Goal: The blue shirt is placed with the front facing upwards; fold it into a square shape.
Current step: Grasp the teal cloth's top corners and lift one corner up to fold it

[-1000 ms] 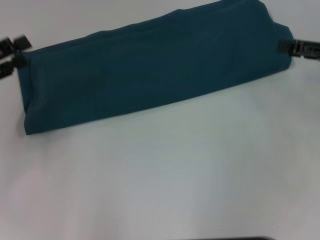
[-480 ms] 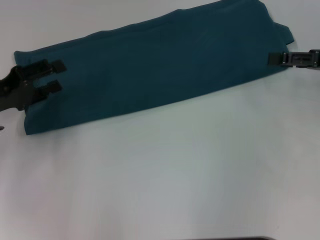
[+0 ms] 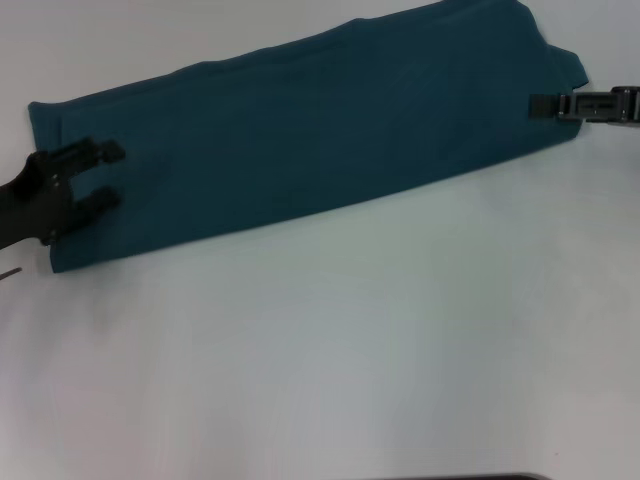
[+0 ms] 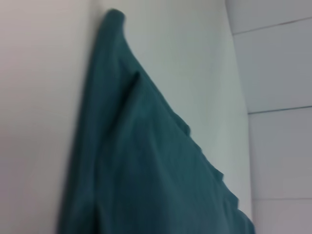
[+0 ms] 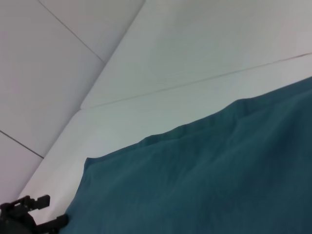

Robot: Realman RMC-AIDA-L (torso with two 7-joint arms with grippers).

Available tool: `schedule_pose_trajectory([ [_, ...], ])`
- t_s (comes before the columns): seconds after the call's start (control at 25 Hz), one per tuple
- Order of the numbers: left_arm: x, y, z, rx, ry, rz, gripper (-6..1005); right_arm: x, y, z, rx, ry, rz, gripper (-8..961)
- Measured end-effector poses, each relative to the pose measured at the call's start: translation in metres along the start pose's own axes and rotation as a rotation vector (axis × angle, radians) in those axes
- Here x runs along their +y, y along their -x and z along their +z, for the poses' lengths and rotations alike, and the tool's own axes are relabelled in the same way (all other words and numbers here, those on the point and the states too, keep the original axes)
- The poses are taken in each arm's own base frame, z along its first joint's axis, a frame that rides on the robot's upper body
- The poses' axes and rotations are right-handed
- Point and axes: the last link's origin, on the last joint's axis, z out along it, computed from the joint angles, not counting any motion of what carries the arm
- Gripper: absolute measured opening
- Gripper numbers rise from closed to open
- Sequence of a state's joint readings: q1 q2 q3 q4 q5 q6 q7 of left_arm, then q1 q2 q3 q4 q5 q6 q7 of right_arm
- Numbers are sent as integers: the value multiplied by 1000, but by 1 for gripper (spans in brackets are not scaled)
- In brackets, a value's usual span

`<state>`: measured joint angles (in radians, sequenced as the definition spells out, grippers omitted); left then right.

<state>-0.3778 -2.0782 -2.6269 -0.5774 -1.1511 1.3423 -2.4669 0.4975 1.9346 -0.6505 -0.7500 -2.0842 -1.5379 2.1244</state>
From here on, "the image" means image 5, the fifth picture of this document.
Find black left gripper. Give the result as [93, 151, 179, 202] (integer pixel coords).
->
[0, 194, 69, 234]

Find teal blue printed t-shirt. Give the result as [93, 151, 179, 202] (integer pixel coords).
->
[62, 77, 312, 234]

